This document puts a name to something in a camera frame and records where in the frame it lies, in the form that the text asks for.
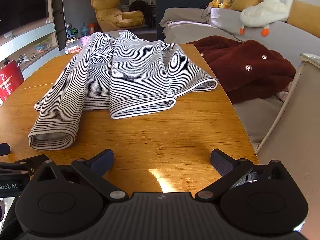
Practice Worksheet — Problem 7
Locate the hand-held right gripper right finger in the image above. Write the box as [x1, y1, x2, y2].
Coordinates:
[194, 149, 292, 203]

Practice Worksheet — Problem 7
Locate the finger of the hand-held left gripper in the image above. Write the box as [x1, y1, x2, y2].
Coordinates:
[0, 143, 50, 180]

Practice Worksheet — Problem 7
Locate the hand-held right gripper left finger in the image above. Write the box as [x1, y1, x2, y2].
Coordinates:
[31, 149, 130, 203]

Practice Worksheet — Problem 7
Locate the black white striped garment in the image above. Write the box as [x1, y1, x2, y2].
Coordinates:
[28, 29, 218, 151]

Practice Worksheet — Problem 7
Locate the red mini fridge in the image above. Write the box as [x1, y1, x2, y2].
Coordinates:
[0, 60, 25, 105]

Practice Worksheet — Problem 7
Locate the pink patterned cloth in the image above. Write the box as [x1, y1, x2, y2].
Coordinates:
[276, 81, 293, 102]

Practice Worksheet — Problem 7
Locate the clear storage box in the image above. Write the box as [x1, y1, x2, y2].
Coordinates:
[35, 37, 52, 53]

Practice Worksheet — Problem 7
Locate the white wooden television cabinet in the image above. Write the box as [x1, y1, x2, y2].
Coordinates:
[0, 0, 65, 80]

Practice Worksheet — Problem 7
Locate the glass jar with red label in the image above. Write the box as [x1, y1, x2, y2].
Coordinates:
[65, 36, 83, 55]

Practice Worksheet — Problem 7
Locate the black television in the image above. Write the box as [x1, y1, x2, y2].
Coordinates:
[0, 0, 49, 37]

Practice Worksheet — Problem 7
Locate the grey sofa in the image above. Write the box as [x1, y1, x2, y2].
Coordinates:
[160, 5, 320, 147]

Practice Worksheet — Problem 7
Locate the yellow armchair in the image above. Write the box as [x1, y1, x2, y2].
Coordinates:
[90, 0, 145, 29]

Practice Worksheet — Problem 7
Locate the grey blanket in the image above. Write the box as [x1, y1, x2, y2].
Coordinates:
[160, 7, 213, 29]

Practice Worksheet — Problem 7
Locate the black chair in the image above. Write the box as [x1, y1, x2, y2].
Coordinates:
[129, 0, 152, 28]

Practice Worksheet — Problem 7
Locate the white goose plush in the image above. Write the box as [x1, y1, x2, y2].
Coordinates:
[239, 0, 293, 37]

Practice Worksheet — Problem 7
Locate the large yellow cushion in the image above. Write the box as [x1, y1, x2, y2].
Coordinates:
[287, 0, 320, 38]

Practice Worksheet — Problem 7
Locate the power strip with cables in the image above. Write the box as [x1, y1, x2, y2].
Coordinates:
[17, 54, 35, 64]

